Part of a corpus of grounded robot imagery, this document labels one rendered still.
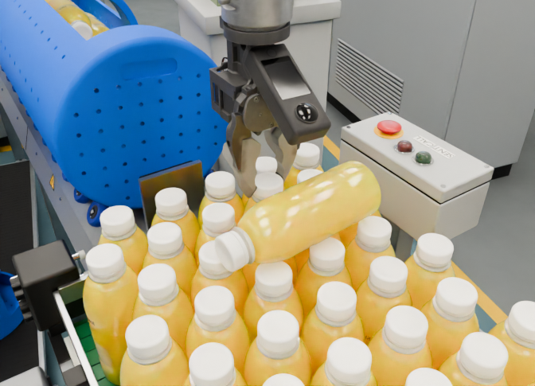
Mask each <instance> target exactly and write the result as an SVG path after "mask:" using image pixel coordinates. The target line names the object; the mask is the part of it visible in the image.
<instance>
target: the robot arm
mask: <svg viewBox="0 0 535 386"><path fill-rule="evenodd" d="M218 2H219V4H220V5H221V15H219V18H220V28H222V29H223V30H224V36H225V38H226V41H227V57H223V59H222V62H221V66H219V67H215V68H210V69H209V78H210V90H211V102H212V109H213V110H214V111H215V112H216V113H218V114H219V115H220V116H221V118H222V119H223V120H225V121H226V122H227V123H228V126H227V128H226V143H225V144H224V145H223V155H224V157H225V159H226V161H227V162H228V164H229V165H230V166H231V168H232V170H233V171H234V174H235V177H236V181H237V184H238V186H239V187H240V190H241V191H242V192H243V193H244V195H245V196H246V197H247V198H250V197H252V195H253V193H254V192H255V191H256V189H257V186H256V184H255V179H256V175H257V170H256V160H257V158H258V157H259V155H260V150H261V144H260V143H259V142H257V141H256V140H255V139H254V138H253V137H252V133H251V131H252V132H253V133H254V134H256V135H257V136H259V135H261V133H262V131H264V130H265V131H264V137H265V139H266V142H267V144H268V145H269V146H270V148H271V149H272V151H273V152H274V153H275V160H276V161H277V169H276V172H275V173H276V174H278V175H279V176H280V177H281V178H282V179H283V183H284V182H285V180H286V178H287V175H288V174H289V172H290V170H291V167H292V165H293V163H294V161H295V157H296V154H297V150H299V148H300V144H301V143H304V142H309V141H311V140H315V139H317V138H323V137H324V136H325V135H326V133H327V132H328V130H329V129H330V127H331V121H330V119H329V117H328V116H327V114H326V113H325V111H324V109H323V108H322V105H321V104H320V103H319V101H318V99H317V97H316V96H315V94H314V92H313V91H312V89H311V87H310V85H309V84H308V83H307V80H306V79H305V77H304V75H303V74H302V72H301V71H300V69H299V67H298V65H297V64H296V63H295V60H294V59H293V57H292V55H291V54H290V52H289V51H288V49H287V46H286V45H285V44H277V45H275V43H279V42H281V41H284V40H286V39H288V38H289V36H290V20H291V19H292V17H293V0H218ZM225 59H227V60H228V61H226V62H224V60H225ZM224 69H227V70H226V71H224ZM222 70H223V71H222ZM213 83H214V84H213ZM214 88H215V96H214ZM215 100H216V101H215ZM270 128H271V129H270ZM267 129H270V130H267Z"/></svg>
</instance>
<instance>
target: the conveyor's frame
mask: <svg viewBox="0 0 535 386"><path fill-rule="evenodd" d="M47 334H48V336H49V340H50V343H51V345H52V347H53V352H54V353H55V356H56V359H57V362H58V364H59V367H60V370H61V373H62V372H64V371H66V370H68V369H70V368H73V367H75V366H77V365H80V362H79V360H78V357H77V355H76V352H75V350H74V348H73V346H72V342H71V340H70V338H69V336H68V337H66V338H64V340H63V337H62V336H61V334H58V335H56V336H55V337H51V336H50V333H49V331H47ZM66 347H67V348H66ZM69 355H70V356H69ZM70 357H71V358H70ZM73 365H74V366H73Z"/></svg>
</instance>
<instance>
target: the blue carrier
mask: <svg viewBox="0 0 535 386"><path fill-rule="evenodd" d="M71 1H72V2H74V3H75V4H76V5H77V6H79V7H80V8H81V9H82V10H83V11H84V12H87V13H90V14H92V15H93V16H94V17H96V18H97V19H98V20H99V21H101V22H102V23H103V24H105V25H106V26H107V27H108V28H109V30H107V31H105V32H102V33H100V34H98V35H96V36H94V37H92V38H90V39H89V40H87V41H86V40H85V39H84V38H83V37H82V36H81V35H80V34H79V33H78V32H77V31H76V30H75V29H74V28H73V27H71V26H70V24H68V23H67V22H66V20H64V19H63V18H62V16H60V15H59V14H58V12H56V11H55V10H54V9H53V8H52V7H51V6H50V5H49V4H48V3H47V2H46V1H45V0H0V65H1V66H2V69H3V70H4V72H5V74H6V75H7V77H8V79H9V81H10V83H11V84H12V85H13V87H14V90H15V91H16V93H17V94H18V96H19V98H20V100H21V101H22V103H23V105H24V106H25V109H26V110H27V111H28V113H29V116H30V117H31V119H32V120H33V122H34V124H35V126H36V127H37V129H38V131H39V132H40V134H41V137H42V138H43V139H44V141H45V143H46V145H47V147H48V148H49V150H50V152H51V153H52V155H53V157H54V158H55V160H56V162H57V164H58V166H59V167H60V168H61V171H62V173H63V174H64V176H65V177H66V178H67V179H68V181H69V182H70V183H71V184H72V186H73V187H75V188H76V189H77V190H78V191H79V192H80V193H82V194H83V195H85V196H86V197H87V198H89V199H91V200H93V201H95V202H97V203H99V204H102V205H106V206H109V207H112V206H116V205H123V206H127V207H128V208H130V209H142V208H143V204H142V199H141V195H140V190H139V181H138V179H139V177H141V176H143V175H146V174H150V173H153V172H155V171H159V170H163V169H165V168H168V167H171V166H176V165H178V164H181V163H183V162H187V161H196V160H198V159H199V160H201V162H202V172H203V177H204V176H205V175H206V174H207V173H208V172H209V171H210V170H211V168H212V167H213V165H214V164H215V162H216V161H217V159H218V158H219V157H220V155H221V152H222V150H223V145H224V144H225V143H226V128H227V126H228V123H227V122H226V121H225V120H223V119H222V118H221V116H220V115H219V114H218V113H216V112H215V111H214V110H213V109H212V102H211V90H210V78H209V69H210V68H215V67H218V66H217V65H216V64H215V62H214V61H213V60H212V59H211V58H210V57H209V56H208V55H207V54H206V53H204V52H203V51H202V50H200V49H199V48H198V47H197V46H195V45H193V44H192V43H190V42H189V41H187V40H186V39H184V38H183V37H181V36H179V35H177V34H176V33H173V32H171V31H169V30H167V29H163V28H159V27H156V26H151V25H139V24H138V22H137V20H136V18H135V16H134V14H133V13H132V11H131V9H130V8H129V6H128V5H127V4H126V3H125V1H124V0H109V1H110V2H111V3H112V4H113V6H114V7H115V8H116V10H117V11H118V14H117V13H116V12H115V11H114V10H112V9H111V8H110V7H108V6H107V5H105V4H104V3H103V2H101V1H100V0H71ZM117 85H118V86H117ZM116 86H117V87H116ZM94 89H95V90H94ZM75 113H76V114H75Z"/></svg>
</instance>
